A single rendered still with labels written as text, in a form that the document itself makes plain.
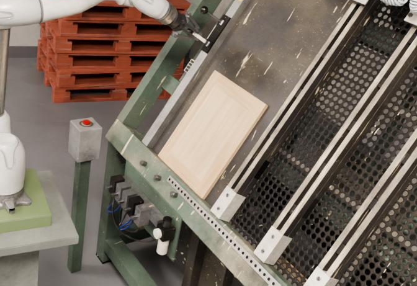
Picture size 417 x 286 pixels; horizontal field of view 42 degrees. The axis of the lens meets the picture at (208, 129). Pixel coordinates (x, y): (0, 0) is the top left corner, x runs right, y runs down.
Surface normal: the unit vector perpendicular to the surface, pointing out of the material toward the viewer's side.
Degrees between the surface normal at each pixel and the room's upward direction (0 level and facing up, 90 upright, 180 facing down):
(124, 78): 90
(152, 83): 90
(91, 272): 0
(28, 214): 1
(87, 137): 90
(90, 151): 90
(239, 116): 60
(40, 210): 1
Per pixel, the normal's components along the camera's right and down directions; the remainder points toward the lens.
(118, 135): -0.60, -0.32
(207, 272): -0.80, 0.14
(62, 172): 0.18, -0.87
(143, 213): 0.57, 0.47
